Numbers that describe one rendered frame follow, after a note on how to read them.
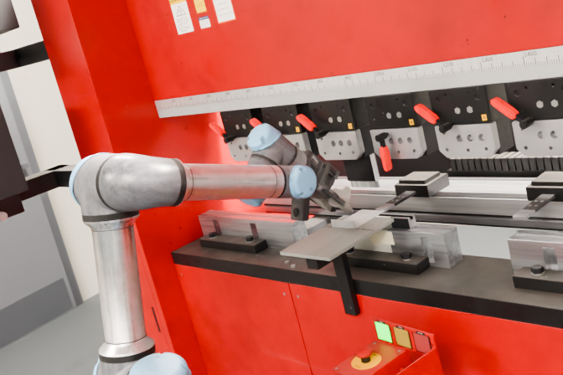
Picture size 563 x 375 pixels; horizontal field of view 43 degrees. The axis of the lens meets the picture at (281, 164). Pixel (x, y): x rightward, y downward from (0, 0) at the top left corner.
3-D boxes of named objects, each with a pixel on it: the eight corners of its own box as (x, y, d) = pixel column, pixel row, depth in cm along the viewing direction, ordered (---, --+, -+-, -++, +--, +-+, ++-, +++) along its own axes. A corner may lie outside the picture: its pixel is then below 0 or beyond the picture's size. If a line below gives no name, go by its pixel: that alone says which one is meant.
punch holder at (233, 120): (231, 161, 230) (218, 112, 227) (250, 153, 236) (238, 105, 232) (262, 161, 219) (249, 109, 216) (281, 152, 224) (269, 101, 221)
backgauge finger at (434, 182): (364, 214, 205) (361, 198, 204) (417, 184, 222) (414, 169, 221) (398, 217, 197) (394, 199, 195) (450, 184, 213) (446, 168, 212)
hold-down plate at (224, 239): (201, 247, 252) (198, 238, 252) (212, 241, 256) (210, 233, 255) (255, 254, 230) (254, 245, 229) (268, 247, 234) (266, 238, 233)
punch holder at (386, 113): (375, 159, 186) (362, 97, 182) (395, 149, 191) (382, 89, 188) (423, 158, 175) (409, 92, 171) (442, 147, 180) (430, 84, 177)
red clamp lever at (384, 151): (382, 172, 180) (374, 135, 178) (392, 166, 183) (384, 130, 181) (387, 172, 179) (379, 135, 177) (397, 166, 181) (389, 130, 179)
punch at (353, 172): (349, 187, 201) (342, 156, 199) (353, 186, 202) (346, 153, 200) (377, 188, 194) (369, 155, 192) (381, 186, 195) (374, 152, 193)
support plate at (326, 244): (280, 254, 189) (279, 251, 188) (344, 218, 205) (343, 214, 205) (329, 261, 175) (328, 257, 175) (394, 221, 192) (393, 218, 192)
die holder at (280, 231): (204, 239, 260) (197, 215, 258) (217, 233, 263) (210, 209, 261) (300, 251, 223) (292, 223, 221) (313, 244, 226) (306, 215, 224)
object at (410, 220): (353, 224, 204) (351, 215, 203) (359, 221, 206) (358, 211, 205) (410, 228, 189) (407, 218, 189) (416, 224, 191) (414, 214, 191)
